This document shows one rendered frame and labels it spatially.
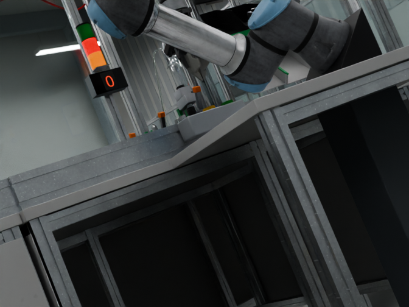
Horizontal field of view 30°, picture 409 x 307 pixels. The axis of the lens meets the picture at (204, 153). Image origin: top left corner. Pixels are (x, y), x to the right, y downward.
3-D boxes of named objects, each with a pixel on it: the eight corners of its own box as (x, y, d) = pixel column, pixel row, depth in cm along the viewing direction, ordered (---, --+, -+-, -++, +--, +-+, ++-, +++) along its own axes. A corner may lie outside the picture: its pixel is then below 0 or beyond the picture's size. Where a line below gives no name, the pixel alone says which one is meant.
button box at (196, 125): (250, 117, 230) (242, 98, 230) (195, 135, 218) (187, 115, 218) (238, 124, 235) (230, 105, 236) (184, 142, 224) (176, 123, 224)
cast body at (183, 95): (198, 99, 249) (189, 80, 250) (187, 102, 246) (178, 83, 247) (187, 109, 256) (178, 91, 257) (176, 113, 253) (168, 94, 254)
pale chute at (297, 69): (317, 74, 268) (318, 63, 265) (286, 84, 262) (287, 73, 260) (271, 42, 287) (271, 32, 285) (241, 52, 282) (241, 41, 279)
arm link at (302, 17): (318, 17, 195) (272, -9, 192) (290, 61, 199) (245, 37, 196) (310, 5, 206) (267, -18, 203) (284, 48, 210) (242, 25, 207)
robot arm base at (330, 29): (355, 13, 201) (323, -5, 199) (341, 59, 195) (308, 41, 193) (325, 37, 214) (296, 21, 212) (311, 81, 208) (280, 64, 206)
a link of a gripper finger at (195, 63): (202, 77, 224) (190, 48, 224) (192, 84, 228) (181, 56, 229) (210, 74, 225) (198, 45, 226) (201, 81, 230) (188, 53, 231)
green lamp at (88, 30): (97, 35, 251) (92, 22, 252) (84, 38, 248) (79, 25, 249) (92, 41, 255) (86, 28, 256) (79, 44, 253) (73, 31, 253)
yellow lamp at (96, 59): (109, 63, 250) (103, 49, 251) (95, 66, 248) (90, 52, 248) (103, 69, 255) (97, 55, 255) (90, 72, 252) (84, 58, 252)
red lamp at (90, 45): (103, 49, 251) (98, 36, 251) (90, 52, 248) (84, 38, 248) (97, 55, 255) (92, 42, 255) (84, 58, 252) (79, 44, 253)
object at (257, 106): (551, 6, 194) (546, -4, 194) (258, 112, 158) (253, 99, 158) (394, 89, 258) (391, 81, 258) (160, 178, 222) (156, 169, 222)
